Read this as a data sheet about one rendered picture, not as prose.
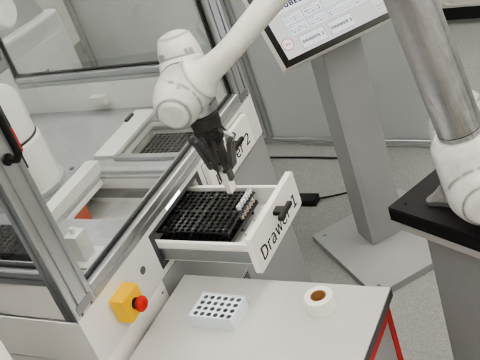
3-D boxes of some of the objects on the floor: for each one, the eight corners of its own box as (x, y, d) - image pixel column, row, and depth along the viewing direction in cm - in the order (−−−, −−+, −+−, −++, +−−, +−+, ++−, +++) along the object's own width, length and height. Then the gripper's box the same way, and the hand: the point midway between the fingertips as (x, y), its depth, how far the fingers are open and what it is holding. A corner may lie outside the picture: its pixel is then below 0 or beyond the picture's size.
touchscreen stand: (475, 245, 304) (430, -1, 252) (377, 301, 294) (309, 58, 242) (401, 193, 346) (349, -27, 294) (313, 241, 336) (244, 22, 284)
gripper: (172, 121, 192) (204, 199, 204) (218, 118, 186) (248, 199, 198) (186, 105, 198) (216, 182, 210) (231, 101, 191) (259, 181, 203)
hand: (228, 179), depth 202 cm, fingers closed
